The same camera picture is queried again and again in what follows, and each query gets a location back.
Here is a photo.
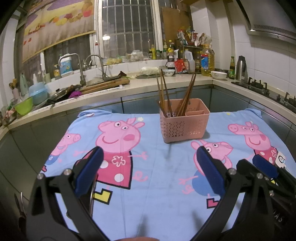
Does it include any brown wooden chopstick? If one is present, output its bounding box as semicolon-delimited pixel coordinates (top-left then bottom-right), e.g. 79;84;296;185
160;69;167;117
178;74;196;116
161;69;173;117
176;74;196;116
156;78;167;117

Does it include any wooden cutting board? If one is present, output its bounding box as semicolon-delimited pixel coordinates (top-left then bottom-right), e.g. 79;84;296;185
80;78;130;94

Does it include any black gas stove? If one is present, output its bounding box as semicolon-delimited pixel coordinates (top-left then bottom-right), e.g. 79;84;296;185
231;77;295;112

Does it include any black pan with lid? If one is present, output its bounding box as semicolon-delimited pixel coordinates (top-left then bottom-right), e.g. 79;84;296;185
47;85;81;104

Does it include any green plastic bowl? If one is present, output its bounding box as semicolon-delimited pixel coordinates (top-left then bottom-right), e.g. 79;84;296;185
14;97;33;116

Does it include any pink plastic utensil basket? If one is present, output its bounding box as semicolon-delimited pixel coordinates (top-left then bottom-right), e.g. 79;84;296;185
159;98;210;144

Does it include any green glass sauce bottle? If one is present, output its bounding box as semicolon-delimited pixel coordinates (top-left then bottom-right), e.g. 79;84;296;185
229;56;235;79

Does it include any yellow cooking oil bottle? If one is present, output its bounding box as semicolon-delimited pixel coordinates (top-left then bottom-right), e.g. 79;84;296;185
201;44;215;77

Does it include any white ceramic bowl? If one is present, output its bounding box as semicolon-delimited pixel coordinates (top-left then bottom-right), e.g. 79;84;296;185
211;71;227;80

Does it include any blue plastic container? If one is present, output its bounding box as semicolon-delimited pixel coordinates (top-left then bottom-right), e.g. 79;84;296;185
29;82;48;106

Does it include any blue cartoon pig cloth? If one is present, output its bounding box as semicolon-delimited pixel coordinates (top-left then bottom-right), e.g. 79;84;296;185
42;109;295;240

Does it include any fruit pattern window blind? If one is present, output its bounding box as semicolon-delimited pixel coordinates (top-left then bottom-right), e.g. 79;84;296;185
22;0;95;62

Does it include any chrome kitchen faucet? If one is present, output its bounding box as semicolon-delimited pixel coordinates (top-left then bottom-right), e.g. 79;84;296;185
69;53;86;86

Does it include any steel range hood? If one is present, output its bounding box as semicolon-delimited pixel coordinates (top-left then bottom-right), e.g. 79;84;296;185
234;0;295;45

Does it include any steel kettle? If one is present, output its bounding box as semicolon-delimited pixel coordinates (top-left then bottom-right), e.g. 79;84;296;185
235;55;248;83

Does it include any blue detergent jug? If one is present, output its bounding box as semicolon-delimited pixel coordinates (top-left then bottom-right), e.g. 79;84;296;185
59;54;73;77

